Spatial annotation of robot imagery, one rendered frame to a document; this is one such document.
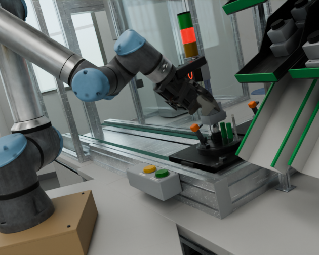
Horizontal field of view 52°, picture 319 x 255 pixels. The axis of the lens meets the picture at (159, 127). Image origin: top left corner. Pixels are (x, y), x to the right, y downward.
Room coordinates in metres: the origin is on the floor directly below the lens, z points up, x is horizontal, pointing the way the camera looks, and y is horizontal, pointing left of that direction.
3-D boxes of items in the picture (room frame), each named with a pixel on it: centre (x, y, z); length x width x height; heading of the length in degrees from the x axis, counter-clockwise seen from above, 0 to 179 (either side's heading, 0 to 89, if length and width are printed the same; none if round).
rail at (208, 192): (1.16, 0.10, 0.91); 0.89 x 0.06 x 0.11; 30
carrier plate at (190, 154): (1.00, -0.17, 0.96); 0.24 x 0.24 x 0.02; 30
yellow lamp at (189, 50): (1.22, -0.18, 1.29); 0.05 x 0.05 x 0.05
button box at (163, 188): (0.96, 0.06, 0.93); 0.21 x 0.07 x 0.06; 30
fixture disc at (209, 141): (1.00, -0.17, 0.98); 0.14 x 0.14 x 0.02
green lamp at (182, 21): (1.22, -0.18, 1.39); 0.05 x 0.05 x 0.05
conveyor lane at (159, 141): (1.27, -0.04, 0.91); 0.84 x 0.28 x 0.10; 30
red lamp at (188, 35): (1.22, -0.18, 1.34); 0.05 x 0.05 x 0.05
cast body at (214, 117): (1.00, -0.18, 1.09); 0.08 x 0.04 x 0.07; 120
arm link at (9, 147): (0.87, 0.41, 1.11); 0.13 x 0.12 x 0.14; 165
